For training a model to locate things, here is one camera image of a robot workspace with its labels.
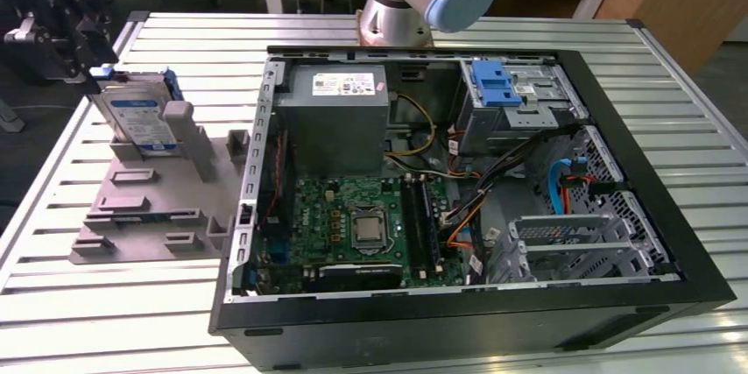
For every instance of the hard disk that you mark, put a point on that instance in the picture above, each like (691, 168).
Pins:
(138, 120)

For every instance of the metal disk bay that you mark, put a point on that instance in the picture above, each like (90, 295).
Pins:
(518, 260)

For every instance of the grey parts rack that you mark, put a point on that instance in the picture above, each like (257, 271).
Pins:
(163, 199)

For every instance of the bare RAM stick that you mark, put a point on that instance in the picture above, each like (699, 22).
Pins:
(146, 216)

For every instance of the grey power supply unit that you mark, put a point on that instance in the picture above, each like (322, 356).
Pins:
(334, 137)

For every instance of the green motherboard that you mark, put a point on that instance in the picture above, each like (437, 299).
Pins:
(319, 199)

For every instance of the silver CPU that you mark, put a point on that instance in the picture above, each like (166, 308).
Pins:
(370, 231)

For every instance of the blue plastic drive latch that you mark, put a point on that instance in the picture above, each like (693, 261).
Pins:
(494, 85)

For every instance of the black graphics card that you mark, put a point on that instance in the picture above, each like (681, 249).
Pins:
(357, 275)

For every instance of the RAM stick with blue label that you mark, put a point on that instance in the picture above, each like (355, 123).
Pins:
(431, 234)

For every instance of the metal drive cage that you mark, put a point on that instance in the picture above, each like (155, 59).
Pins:
(526, 120)

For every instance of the black open PC case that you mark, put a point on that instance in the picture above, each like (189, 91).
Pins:
(467, 326)

